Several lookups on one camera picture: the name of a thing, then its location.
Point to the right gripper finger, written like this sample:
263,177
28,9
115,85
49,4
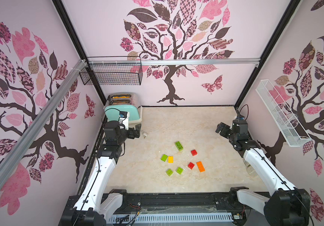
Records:
225,131
220,127

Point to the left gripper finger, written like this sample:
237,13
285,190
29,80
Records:
137,127
133,134

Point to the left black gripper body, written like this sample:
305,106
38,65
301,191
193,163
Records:
124,134

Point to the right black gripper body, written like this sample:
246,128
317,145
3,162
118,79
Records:
224,130

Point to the small green lego brick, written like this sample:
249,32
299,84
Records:
164,157

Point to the long green lego brick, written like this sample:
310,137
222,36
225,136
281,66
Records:
179,146

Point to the yellow lego brick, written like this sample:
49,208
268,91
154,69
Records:
170,159

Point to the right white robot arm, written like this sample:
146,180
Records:
286,205

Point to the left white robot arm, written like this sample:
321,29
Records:
90,209

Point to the red lego brick upper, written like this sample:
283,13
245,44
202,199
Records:
194,152

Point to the red lego brick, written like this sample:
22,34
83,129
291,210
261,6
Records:
194,152
191,165

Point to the orange lego brick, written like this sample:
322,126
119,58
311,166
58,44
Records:
200,166

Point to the red lego brick lower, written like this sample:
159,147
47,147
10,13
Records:
191,165

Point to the green lego brick lower left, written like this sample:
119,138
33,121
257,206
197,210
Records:
169,172

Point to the green lego brick lower right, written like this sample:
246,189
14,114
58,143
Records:
179,170

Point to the mint green toaster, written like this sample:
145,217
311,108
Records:
124,102

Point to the clear plastic cup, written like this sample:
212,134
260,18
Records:
250,170

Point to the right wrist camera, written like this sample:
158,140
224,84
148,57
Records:
241,118

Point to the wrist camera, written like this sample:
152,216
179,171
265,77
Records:
124,120
241,118

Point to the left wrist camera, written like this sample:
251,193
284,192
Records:
124,120

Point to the white wire basket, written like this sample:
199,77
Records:
286,120

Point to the black wire basket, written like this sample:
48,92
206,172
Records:
112,70

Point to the aluminium rail back wall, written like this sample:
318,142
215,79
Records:
168,62

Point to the aluminium rail wall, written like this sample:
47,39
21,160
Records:
13,158
168,62

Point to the white slotted cable duct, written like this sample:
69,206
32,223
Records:
171,218

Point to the aluminium rail left wall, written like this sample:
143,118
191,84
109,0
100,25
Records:
13,158

